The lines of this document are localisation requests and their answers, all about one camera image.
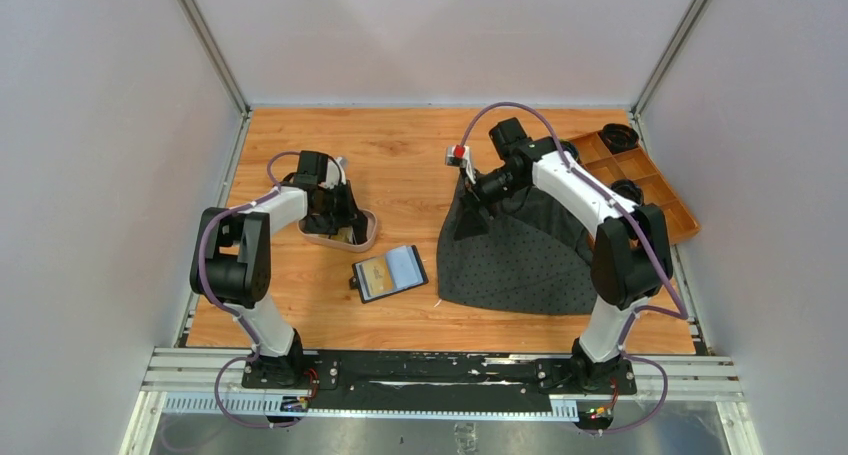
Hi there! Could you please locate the coiled black belt middle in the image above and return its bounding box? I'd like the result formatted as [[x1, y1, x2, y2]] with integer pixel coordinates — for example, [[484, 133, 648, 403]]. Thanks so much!
[[610, 179, 645, 206]]

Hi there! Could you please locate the coiled black belt top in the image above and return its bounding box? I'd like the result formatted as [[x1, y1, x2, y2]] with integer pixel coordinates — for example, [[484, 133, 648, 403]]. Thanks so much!
[[599, 123, 640, 155]]

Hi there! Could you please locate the dark grey dotted cloth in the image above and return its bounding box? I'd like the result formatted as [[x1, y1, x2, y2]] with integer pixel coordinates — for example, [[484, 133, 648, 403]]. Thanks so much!
[[436, 181, 597, 315]]

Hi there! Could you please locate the coiled black belt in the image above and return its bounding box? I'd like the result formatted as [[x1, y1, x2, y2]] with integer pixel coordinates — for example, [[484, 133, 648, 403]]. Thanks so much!
[[599, 123, 640, 155], [610, 179, 645, 206]]

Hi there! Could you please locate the aluminium frame rail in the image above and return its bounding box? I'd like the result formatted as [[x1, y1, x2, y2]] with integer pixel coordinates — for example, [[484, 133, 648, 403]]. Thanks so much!
[[121, 348, 761, 454]]

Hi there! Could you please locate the brown wooden compartment tray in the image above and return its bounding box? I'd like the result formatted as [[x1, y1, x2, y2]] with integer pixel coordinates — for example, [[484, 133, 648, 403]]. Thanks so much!
[[569, 132, 700, 245]]

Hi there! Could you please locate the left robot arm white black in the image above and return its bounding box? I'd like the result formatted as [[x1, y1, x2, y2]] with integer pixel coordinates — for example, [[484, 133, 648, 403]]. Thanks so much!
[[189, 150, 374, 388]]

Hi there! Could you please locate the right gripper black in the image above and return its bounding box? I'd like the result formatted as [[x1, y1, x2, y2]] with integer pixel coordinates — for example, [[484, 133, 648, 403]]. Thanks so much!
[[454, 166, 528, 242]]

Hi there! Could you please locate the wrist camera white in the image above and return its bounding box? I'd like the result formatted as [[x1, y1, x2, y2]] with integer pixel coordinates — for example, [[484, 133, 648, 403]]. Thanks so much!
[[323, 157, 347, 189], [445, 145, 477, 185]]

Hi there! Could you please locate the pink oval tray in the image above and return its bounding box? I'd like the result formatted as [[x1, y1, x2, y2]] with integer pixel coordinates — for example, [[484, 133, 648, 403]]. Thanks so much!
[[297, 209, 379, 253]]

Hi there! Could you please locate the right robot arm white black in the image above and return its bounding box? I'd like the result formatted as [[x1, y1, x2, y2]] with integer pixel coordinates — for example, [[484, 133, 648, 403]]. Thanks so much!
[[445, 118, 673, 393]]

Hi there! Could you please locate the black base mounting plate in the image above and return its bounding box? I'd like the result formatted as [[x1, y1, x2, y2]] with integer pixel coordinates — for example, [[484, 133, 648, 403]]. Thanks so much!
[[241, 350, 637, 413]]

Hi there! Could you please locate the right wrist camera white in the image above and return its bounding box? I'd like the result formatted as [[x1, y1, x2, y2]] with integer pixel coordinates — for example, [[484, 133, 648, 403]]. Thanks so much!
[[445, 145, 477, 185]]

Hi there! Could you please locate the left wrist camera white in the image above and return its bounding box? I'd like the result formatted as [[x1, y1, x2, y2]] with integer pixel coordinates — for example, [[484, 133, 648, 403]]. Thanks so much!
[[323, 157, 347, 189]]

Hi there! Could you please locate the black leather card holder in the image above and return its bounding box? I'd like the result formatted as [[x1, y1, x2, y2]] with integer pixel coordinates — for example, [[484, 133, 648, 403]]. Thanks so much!
[[349, 245, 429, 304]]

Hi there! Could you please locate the gold credit card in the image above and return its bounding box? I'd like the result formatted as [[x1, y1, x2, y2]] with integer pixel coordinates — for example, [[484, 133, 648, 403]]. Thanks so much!
[[355, 255, 396, 301]]

